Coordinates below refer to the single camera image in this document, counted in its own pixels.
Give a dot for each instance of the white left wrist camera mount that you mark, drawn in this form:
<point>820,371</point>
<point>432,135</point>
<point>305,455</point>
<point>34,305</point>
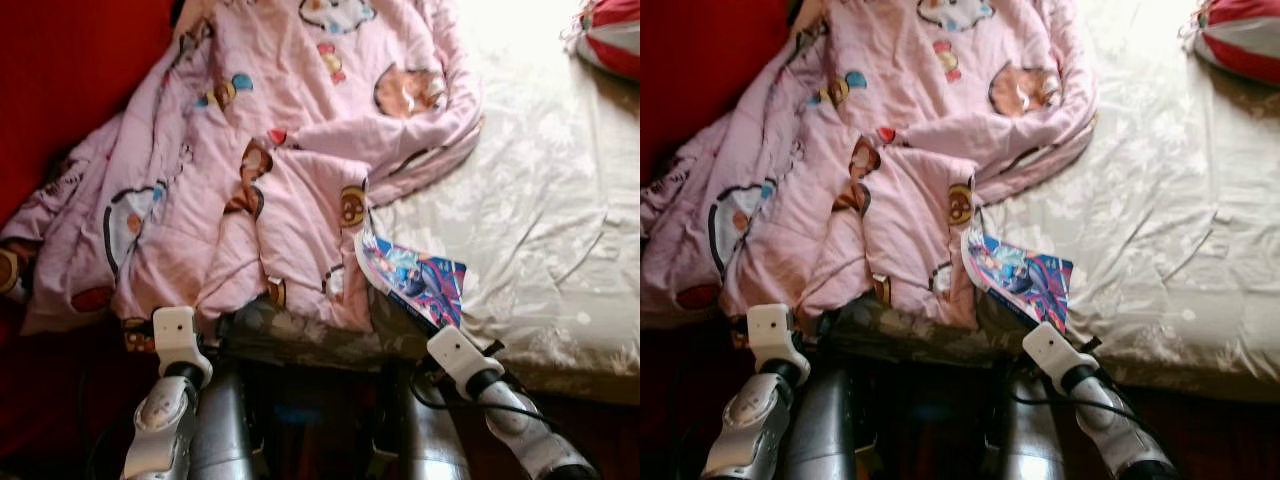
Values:
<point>772,333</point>
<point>175,335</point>

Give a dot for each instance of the colourful anime magazine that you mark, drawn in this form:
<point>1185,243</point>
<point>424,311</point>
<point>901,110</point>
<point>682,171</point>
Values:
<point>420,280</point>
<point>1030,280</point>

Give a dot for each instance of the pink cartoon print quilt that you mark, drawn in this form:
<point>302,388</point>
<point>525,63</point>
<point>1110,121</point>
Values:
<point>920,100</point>
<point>300,100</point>

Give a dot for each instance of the silver right robot leg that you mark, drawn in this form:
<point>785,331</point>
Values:
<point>1030,450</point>
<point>435,450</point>

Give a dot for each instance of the large red cushion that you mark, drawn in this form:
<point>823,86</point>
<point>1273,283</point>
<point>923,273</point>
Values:
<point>70,80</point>
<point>700,70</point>

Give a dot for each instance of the bed with white floral sheet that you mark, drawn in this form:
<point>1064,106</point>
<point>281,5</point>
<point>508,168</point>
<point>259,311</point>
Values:
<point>1180,200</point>
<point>560,200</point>

